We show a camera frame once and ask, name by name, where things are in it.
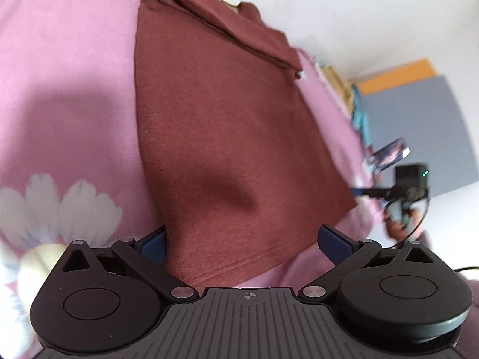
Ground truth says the maroon knit sweater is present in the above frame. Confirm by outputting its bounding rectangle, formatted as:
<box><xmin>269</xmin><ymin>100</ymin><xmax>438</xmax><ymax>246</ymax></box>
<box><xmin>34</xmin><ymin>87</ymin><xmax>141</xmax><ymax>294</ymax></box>
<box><xmin>133</xmin><ymin>0</ymin><xmax>358</xmax><ymax>288</ymax></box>

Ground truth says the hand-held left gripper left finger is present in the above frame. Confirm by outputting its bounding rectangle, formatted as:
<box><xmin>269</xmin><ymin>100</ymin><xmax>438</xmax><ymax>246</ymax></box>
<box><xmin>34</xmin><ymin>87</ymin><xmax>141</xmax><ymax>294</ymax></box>
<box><xmin>60</xmin><ymin>225</ymin><xmax>199</xmax><ymax>302</ymax></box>

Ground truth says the orange board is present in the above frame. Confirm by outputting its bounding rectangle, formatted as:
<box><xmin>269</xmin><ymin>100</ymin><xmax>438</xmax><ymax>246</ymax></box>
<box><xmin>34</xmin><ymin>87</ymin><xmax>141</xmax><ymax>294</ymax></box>
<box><xmin>357</xmin><ymin>58</ymin><xmax>439</xmax><ymax>95</ymax></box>

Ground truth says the smartphone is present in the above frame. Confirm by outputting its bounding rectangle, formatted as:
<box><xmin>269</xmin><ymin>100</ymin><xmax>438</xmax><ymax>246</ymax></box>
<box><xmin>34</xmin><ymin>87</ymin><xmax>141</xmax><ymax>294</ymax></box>
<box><xmin>367</xmin><ymin>138</ymin><xmax>411</xmax><ymax>173</ymax></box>

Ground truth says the stack of folded clothes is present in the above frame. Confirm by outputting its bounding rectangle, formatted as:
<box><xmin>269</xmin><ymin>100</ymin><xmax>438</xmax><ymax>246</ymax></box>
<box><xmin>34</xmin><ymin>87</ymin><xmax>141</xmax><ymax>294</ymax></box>
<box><xmin>317</xmin><ymin>64</ymin><xmax>373</xmax><ymax>148</ymax></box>

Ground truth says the pink floral bedsheet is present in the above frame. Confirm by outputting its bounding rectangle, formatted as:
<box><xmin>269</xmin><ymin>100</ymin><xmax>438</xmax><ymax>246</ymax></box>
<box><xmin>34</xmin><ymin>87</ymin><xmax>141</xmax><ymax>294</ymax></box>
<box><xmin>0</xmin><ymin>0</ymin><xmax>386</xmax><ymax>359</ymax></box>

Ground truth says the grey board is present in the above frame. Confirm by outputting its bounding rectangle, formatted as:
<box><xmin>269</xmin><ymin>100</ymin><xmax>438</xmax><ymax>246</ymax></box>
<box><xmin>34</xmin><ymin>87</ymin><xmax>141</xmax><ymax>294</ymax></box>
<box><xmin>360</xmin><ymin>75</ymin><xmax>479</xmax><ymax>197</ymax></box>

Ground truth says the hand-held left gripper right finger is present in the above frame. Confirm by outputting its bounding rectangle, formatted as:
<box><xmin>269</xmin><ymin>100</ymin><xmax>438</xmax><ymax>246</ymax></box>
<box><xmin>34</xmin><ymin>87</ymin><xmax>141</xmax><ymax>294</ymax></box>
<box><xmin>298</xmin><ymin>225</ymin><xmax>444</xmax><ymax>302</ymax></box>

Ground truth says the black cable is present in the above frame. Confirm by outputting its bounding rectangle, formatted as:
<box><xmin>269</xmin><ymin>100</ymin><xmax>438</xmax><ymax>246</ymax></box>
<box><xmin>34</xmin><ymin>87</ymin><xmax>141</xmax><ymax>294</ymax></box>
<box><xmin>389</xmin><ymin>194</ymin><xmax>431</xmax><ymax>249</ymax></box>

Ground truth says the person's right hand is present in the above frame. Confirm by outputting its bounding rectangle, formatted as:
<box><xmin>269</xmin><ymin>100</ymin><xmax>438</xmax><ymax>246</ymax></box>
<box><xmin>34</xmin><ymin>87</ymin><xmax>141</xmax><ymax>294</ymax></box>
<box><xmin>384</xmin><ymin>209</ymin><xmax>417</xmax><ymax>241</ymax></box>

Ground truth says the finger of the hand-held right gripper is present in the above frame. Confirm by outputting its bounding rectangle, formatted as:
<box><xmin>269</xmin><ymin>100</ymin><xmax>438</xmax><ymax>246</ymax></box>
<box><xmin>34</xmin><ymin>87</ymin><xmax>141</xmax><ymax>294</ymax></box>
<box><xmin>351</xmin><ymin>188</ymin><xmax>393</xmax><ymax>199</ymax></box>

